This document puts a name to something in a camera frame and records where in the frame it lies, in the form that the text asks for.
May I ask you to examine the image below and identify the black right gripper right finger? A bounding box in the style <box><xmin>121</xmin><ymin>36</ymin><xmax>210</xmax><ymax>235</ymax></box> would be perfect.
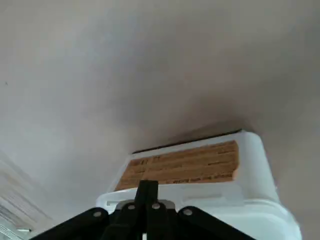
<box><xmin>147</xmin><ymin>180</ymin><xmax>253</xmax><ymax>240</ymax></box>

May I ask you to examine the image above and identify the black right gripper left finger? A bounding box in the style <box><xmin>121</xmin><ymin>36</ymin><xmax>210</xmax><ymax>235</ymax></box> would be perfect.
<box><xmin>29</xmin><ymin>180</ymin><xmax>151</xmax><ymax>240</ymax></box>

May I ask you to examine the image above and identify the white plastic preservation box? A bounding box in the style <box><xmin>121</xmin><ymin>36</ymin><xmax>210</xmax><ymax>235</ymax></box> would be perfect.
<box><xmin>107</xmin><ymin>129</ymin><xmax>278</xmax><ymax>201</ymax></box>

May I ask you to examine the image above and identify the translucent plastic box lid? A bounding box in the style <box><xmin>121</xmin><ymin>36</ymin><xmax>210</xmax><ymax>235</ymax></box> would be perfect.
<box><xmin>96</xmin><ymin>184</ymin><xmax>304</xmax><ymax>240</ymax></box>

